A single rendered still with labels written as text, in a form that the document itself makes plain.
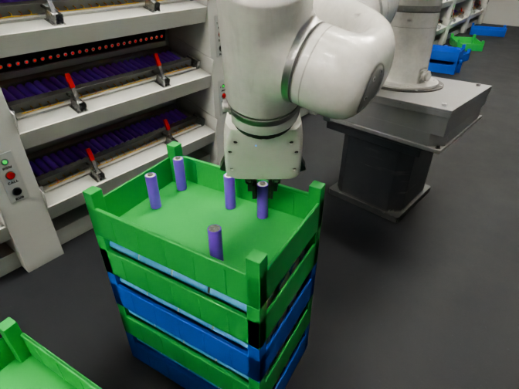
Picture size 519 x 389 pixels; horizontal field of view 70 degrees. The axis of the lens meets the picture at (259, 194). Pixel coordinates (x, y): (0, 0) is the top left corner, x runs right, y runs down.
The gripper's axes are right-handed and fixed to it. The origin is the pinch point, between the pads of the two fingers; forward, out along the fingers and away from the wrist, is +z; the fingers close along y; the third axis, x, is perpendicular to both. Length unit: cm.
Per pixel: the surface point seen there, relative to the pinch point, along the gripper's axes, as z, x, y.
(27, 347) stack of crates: 13.3, -21.4, -36.1
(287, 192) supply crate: 3.5, 0.7, 4.1
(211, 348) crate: 13.5, -21.4, -7.9
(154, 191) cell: 4.4, 1.5, -17.8
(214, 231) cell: -4.2, -10.1, -6.3
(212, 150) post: 62, 56, -18
